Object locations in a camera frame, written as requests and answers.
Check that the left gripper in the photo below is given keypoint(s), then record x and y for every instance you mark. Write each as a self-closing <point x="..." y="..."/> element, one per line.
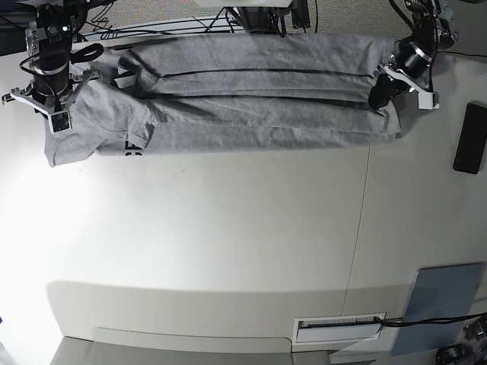
<point x="413" y="57"/>

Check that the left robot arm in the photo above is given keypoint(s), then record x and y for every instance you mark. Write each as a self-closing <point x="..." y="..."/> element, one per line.
<point x="428" y="23"/>

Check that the blue-grey tablet board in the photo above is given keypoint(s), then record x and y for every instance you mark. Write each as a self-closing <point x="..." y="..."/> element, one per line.
<point x="438" y="292"/>

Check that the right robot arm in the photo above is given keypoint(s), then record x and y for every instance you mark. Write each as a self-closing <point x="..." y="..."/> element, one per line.
<point x="57" y="25"/>

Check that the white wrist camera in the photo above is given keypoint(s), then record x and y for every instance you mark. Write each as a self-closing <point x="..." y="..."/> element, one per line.
<point x="59" y="121"/>
<point x="428" y="100"/>

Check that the black device bottom right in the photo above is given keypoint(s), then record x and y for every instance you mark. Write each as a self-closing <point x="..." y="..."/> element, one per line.
<point x="455" y="354"/>

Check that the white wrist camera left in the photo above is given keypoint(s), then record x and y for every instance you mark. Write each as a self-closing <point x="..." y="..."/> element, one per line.
<point x="428" y="100"/>

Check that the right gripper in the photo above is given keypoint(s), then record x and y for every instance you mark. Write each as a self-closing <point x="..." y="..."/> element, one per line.
<point x="53" y="88"/>

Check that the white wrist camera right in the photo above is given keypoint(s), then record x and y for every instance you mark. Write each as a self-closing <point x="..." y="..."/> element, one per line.
<point x="59" y="121"/>

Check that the black phone on table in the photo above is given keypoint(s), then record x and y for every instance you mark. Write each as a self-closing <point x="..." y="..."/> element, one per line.
<point x="472" y="141"/>

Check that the grey T-shirt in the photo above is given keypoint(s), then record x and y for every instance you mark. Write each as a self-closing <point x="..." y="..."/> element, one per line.
<point x="111" y="123"/>

